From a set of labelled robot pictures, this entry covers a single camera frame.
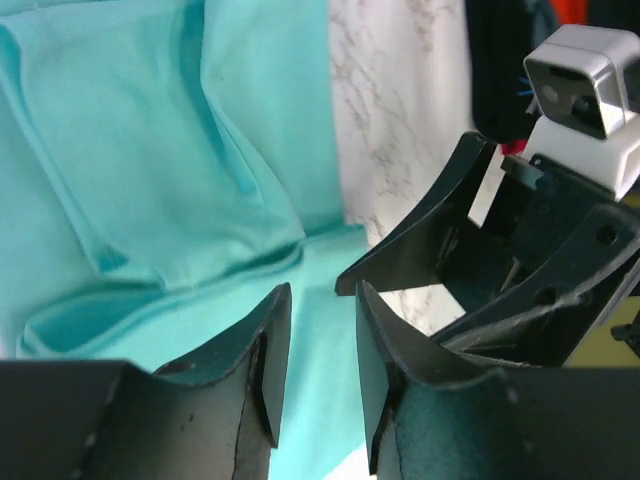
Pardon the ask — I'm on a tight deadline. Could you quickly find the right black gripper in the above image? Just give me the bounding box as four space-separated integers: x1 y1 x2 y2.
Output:
335 132 639 367

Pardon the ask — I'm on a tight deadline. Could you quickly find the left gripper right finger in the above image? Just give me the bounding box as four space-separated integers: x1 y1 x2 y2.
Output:
356 283 639 479

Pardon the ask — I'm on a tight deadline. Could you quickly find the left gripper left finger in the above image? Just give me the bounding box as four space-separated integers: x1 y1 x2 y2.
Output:
1 284 292 479

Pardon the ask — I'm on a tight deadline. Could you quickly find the teal t shirt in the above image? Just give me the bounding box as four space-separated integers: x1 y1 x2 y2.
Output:
1 1 366 479

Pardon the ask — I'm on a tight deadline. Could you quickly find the olive green plastic bin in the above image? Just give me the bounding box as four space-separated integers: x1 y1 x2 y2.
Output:
563 268 639 368

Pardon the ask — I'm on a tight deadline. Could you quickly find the red folded t shirt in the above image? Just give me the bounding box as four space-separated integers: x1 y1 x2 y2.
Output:
500 139 528 156

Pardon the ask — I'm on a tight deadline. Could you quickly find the black folded t shirt bottom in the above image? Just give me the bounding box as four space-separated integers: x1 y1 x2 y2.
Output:
465 0 559 145

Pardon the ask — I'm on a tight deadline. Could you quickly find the orange folded t shirt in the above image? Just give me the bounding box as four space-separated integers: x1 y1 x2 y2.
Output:
549 0 589 25

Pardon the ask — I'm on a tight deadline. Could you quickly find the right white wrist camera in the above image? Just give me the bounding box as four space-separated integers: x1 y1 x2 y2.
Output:
523 24 639 200

